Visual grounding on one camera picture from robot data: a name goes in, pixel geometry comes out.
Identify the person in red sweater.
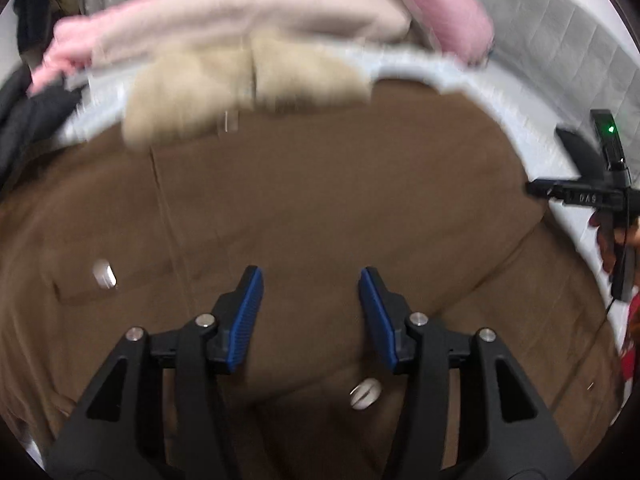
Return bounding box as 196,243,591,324
620,294,640,382

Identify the beige duvet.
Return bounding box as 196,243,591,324
89,0,417,68

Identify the person right hand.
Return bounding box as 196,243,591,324
589,212,639,274

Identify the grey checked bed blanket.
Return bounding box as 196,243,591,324
54,38,577,178

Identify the pink velvet pillow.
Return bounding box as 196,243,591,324
400,0,495,66

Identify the pink fleece blanket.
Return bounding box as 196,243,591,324
28,14,103,96

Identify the grey quilted headboard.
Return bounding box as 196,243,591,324
480,0,639,179

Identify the dark coat hanging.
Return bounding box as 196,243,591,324
13,0,84,58

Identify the brown wool coat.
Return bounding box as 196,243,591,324
1,77,623,479

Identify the black quilted jacket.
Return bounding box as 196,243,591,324
1,63,85,190

